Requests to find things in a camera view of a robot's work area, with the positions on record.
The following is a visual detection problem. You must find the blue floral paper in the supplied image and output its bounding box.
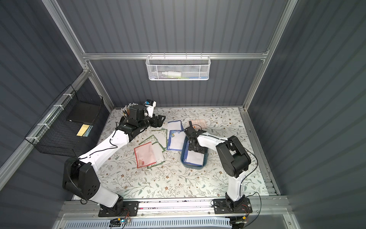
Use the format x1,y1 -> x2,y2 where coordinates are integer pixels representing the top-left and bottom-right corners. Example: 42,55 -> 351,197
183,141 -> 205,167
167,130 -> 186,151

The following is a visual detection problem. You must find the blue bordered stationery paper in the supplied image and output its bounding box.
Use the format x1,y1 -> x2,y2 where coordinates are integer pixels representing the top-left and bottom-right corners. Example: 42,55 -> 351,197
167,120 -> 184,133

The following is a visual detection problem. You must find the green floral stationery paper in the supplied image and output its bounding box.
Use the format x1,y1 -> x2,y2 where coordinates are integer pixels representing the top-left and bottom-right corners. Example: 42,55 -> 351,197
152,129 -> 167,150

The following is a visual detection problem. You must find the teal plastic storage box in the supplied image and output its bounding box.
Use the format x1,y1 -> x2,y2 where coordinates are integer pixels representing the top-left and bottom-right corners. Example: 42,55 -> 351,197
181,137 -> 208,169

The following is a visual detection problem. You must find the red bordered stationery paper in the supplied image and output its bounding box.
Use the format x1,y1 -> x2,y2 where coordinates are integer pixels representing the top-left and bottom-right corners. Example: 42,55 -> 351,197
134,142 -> 156,169

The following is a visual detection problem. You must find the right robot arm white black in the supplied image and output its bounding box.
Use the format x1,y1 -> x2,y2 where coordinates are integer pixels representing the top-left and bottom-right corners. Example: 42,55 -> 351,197
184,122 -> 251,208

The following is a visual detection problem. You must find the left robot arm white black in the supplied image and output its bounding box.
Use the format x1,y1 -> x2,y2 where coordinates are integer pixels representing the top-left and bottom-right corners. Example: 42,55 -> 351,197
62,100 -> 165,208

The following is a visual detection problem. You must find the pink calculator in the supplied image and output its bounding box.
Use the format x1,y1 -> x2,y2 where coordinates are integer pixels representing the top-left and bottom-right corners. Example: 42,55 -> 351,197
191,119 -> 208,129

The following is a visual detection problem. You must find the bundle of pencils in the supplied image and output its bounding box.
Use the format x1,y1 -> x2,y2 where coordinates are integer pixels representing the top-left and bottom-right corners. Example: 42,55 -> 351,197
121,103 -> 138,117

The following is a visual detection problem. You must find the black notebook in basket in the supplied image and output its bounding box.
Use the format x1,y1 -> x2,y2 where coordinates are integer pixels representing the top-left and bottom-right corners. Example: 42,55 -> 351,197
66,101 -> 101,125

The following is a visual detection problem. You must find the yellow sticky note pad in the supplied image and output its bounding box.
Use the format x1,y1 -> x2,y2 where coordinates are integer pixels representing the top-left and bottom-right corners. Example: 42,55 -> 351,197
76,124 -> 90,136

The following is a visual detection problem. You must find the small green circuit board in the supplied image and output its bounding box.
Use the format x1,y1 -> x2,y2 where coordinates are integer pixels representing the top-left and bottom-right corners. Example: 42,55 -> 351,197
109,218 -> 131,229

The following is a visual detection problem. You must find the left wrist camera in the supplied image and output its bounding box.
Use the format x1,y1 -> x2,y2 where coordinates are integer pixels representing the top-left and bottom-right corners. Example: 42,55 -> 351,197
144,99 -> 156,118

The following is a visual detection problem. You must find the white wire mesh basket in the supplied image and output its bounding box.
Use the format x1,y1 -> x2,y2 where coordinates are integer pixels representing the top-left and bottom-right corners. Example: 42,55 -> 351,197
145,56 -> 211,81

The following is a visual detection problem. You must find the black wire wall basket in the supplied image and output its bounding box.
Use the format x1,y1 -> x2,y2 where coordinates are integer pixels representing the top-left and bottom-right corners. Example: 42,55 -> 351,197
25,90 -> 107,157

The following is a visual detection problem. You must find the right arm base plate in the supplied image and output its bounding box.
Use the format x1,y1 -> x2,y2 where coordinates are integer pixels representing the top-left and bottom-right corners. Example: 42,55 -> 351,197
211,198 -> 253,215

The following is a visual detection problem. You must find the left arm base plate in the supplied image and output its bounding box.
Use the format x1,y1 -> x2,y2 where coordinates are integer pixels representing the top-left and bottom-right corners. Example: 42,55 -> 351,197
98,200 -> 139,218

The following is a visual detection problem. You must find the white perforated cable tray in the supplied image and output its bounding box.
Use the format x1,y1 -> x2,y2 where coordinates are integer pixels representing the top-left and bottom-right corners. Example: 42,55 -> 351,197
62,217 -> 232,229

